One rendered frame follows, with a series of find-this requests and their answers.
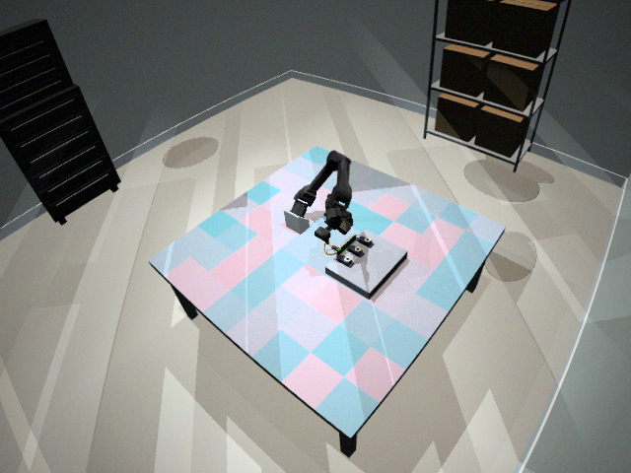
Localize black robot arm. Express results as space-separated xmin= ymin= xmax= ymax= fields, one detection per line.
xmin=289 ymin=150 xmax=354 ymax=235

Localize black pin header strip with gold pins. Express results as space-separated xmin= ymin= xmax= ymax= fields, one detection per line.
xmin=336 ymin=236 xmax=356 ymax=257

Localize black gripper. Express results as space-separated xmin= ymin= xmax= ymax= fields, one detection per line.
xmin=315 ymin=210 xmax=352 ymax=244

